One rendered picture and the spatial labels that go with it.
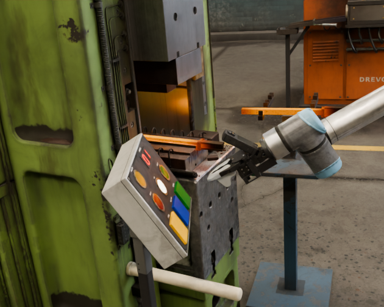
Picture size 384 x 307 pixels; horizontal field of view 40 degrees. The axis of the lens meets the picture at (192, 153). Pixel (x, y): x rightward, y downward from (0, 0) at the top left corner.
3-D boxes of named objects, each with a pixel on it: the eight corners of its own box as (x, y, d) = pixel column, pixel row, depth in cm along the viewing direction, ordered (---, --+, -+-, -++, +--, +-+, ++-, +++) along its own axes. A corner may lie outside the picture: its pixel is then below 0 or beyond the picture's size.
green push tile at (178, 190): (191, 198, 170) (177, 180, 168) (189, 209, 163) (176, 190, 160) (186, 200, 170) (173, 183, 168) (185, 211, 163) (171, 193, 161)
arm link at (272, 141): (276, 133, 152) (272, 122, 161) (261, 142, 153) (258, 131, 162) (292, 157, 154) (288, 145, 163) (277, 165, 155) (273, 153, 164)
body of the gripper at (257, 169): (244, 186, 159) (279, 165, 156) (228, 164, 157) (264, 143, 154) (243, 175, 166) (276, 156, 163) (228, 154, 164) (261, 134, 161)
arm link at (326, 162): (335, 155, 168) (316, 125, 163) (349, 169, 157) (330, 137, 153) (310, 171, 169) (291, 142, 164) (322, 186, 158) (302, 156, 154)
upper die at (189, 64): (202, 71, 204) (200, 47, 201) (178, 84, 188) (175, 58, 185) (113, 67, 223) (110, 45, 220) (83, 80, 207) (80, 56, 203)
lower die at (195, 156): (208, 156, 218) (206, 136, 215) (186, 175, 201) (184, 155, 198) (123, 145, 236) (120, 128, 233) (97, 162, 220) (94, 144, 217)
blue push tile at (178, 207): (189, 212, 160) (175, 194, 159) (188, 225, 154) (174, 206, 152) (184, 215, 161) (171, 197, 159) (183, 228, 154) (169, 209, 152)
